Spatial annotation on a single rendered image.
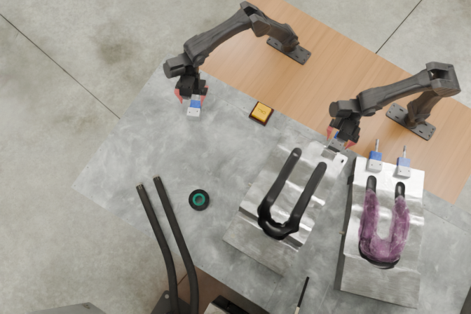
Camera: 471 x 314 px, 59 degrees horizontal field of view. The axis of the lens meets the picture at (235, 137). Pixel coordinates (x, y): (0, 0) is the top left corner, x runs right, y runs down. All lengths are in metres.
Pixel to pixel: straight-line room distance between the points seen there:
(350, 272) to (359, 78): 0.81
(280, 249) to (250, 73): 0.75
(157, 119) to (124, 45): 1.24
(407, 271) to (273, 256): 0.46
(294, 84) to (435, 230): 0.79
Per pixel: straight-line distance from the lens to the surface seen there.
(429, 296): 1.74
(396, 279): 1.58
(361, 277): 1.55
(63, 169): 2.70
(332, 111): 1.52
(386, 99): 1.47
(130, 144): 1.74
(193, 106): 1.71
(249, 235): 1.55
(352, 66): 1.89
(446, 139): 1.89
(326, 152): 1.64
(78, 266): 2.57
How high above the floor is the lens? 2.40
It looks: 71 degrees down
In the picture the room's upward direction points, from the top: 2 degrees counter-clockwise
